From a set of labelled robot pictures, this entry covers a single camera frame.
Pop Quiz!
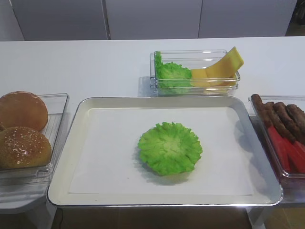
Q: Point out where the upright yellow cheese slice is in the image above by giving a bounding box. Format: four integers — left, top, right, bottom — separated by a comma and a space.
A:
205, 46, 244, 78

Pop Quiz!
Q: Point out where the sesame seed bun top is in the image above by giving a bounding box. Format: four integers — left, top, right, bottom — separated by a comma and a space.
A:
0, 126, 52, 169

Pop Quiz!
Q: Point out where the clear plastic bun container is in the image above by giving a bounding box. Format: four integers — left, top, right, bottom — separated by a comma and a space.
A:
0, 93, 69, 186

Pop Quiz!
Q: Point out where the green lettuce leaf on tray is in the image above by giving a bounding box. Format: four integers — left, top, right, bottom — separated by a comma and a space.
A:
138, 122, 203, 176

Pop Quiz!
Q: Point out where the green lettuce in container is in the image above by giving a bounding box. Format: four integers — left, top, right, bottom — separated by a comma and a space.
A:
155, 51, 192, 88

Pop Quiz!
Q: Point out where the rightmost brown meat patty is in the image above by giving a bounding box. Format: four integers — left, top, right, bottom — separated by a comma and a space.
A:
286, 104, 305, 132

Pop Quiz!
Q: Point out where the plain brown bun half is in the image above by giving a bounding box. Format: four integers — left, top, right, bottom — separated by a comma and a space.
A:
0, 91, 48, 131

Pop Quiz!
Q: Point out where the silver metal baking tray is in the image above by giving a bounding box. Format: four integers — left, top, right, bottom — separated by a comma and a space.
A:
48, 96, 283, 207

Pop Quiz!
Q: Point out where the clear patty and tomato container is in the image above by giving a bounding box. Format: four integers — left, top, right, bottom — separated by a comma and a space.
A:
249, 96, 305, 189

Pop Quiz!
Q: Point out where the clear lettuce and cheese container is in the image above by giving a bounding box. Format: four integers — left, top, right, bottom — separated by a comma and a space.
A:
150, 49, 240, 96

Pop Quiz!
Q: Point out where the brown meat patty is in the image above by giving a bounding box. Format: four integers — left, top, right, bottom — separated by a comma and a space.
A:
286, 104, 305, 132
251, 94, 297, 143
264, 102, 305, 144
273, 102, 305, 138

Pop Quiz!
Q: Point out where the leftmost brown meat patty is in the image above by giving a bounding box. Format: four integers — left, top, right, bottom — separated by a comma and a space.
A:
251, 94, 297, 143

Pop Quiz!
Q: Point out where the red tomato slice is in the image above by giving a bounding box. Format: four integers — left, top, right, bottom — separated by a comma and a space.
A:
283, 138, 305, 174
267, 126, 291, 172

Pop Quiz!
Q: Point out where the flat yellow cheese slice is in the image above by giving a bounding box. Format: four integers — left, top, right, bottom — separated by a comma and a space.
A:
191, 69, 236, 87

